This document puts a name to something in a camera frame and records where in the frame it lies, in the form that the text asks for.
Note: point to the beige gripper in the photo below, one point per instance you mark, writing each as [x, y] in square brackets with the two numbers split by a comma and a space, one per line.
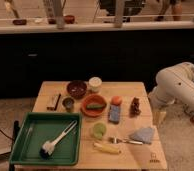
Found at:
[158, 116]

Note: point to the blue towel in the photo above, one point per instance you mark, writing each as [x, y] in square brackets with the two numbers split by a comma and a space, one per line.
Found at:
[144, 135]

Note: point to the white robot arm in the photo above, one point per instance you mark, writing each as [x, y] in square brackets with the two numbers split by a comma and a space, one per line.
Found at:
[175, 82]

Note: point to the green plastic cup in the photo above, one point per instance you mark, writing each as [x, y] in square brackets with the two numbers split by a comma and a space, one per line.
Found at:
[98, 131]

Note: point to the white cup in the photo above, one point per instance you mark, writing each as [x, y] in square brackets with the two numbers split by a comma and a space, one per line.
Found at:
[95, 84]

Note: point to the small grey metal cup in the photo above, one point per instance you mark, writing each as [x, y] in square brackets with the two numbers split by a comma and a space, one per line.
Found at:
[68, 104]

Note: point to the dark brown pinecone object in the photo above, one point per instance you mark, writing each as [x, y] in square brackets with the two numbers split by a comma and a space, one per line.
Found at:
[134, 107]

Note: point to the blue sponge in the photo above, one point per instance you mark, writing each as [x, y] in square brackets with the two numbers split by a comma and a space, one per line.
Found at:
[114, 114]

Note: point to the orange fruit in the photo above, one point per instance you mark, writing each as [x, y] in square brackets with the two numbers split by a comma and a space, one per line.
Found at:
[116, 100]

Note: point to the silver fork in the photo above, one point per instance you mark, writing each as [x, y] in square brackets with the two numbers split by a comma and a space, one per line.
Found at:
[115, 140]

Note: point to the yellow banana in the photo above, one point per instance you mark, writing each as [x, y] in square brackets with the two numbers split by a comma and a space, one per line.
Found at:
[106, 148]

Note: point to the orange plate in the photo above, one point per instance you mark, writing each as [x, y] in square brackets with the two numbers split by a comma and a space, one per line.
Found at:
[92, 99]

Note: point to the green cucumber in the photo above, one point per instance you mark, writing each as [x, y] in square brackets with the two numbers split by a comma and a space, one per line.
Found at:
[95, 106]

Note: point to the dark brown bowl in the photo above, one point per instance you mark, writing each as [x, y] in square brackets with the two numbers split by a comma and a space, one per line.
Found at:
[77, 89]

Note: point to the brown wooden block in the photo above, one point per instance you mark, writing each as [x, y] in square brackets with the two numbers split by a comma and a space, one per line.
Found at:
[53, 102]

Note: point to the green plastic tray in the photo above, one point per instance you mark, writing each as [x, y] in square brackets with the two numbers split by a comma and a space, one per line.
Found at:
[36, 129]

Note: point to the red bowl on ledge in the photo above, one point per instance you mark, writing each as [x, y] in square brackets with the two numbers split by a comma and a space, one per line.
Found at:
[69, 19]

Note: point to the dark dish on ledge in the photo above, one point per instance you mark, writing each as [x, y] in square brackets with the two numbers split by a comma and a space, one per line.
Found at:
[19, 22]

